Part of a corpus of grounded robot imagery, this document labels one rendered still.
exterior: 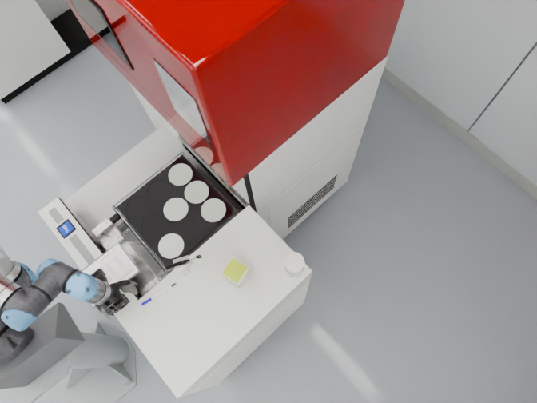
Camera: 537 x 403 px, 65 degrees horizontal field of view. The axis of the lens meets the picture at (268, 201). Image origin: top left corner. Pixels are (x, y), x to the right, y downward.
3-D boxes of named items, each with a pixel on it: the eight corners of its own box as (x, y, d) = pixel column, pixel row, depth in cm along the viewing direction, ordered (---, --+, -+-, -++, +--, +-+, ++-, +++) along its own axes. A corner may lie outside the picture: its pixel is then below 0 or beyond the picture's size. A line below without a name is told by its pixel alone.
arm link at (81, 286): (72, 266, 123) (97, 277, 122) (88, 273, 134) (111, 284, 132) (57, 291, 121) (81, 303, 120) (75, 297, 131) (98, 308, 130)
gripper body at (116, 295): (113, 317, 145) (99, 313, 134) (100, 297, 147) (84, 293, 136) (132, 301, 146) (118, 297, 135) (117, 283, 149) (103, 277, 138)
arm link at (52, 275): (21, 278, 122) (53, 294, 120) (49, 251, 129) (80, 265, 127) (29, 293, 127) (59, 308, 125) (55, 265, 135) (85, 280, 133)
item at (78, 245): (73, 208, 182) (57, 196, 169) (150, 305, 166) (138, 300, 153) (55, 222, 180) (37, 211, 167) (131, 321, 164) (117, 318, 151)
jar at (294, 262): (294, 253, 156) (294, 247, 147) (308, 268, 154) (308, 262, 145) (280, 267, 154) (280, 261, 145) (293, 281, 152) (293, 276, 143)
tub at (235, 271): (234, 260, 156) (232, 256, 150) (251, 271, 154) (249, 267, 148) (222, 277, 154) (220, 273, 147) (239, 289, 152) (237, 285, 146)
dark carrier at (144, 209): (183, 155, 180) (182, 154, 179) (236, 211, 170) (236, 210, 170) (117, 207, 173) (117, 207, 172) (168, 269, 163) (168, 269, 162)
